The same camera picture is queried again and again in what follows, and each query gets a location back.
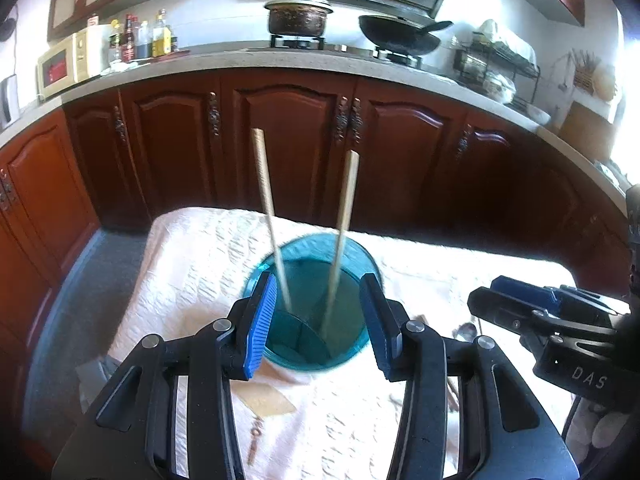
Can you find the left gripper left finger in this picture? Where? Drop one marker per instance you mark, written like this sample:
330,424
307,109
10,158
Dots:
251,318

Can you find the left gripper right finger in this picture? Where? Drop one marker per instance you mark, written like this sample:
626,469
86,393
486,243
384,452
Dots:
385,319

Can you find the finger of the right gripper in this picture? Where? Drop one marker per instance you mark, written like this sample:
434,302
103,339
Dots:
541,297
576,317

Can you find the dark metal spoon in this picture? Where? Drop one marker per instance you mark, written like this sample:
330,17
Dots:
465,332

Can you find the teal rimmed white utensil holder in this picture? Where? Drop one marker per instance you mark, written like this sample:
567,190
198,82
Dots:
294,340

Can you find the light wooden chopstick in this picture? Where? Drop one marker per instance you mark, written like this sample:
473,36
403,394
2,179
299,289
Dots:
343,222
262,170

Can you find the white quilted table cloth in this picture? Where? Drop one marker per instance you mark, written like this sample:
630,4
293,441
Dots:
318,407

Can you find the wooden cutting board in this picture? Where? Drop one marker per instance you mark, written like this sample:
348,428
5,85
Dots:
588,133

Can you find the floral ceramic bowl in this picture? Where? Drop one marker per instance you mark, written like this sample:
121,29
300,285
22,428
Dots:
498,87

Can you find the black dish drying rack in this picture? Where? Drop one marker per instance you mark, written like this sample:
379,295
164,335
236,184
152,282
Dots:
480,60

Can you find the black wok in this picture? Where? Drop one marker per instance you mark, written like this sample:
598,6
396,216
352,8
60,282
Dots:
399,36

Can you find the gas stove top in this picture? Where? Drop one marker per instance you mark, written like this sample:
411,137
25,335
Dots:
320,44

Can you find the dark sauce bottle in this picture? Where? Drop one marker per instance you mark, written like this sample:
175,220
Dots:
128,43

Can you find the yellow oil bottle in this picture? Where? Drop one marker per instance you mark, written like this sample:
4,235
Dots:
161,35

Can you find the brown lidded cooking pot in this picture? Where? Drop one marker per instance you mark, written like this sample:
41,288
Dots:
299,18

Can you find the cream microwave oven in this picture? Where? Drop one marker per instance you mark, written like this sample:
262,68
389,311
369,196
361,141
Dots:
81,56

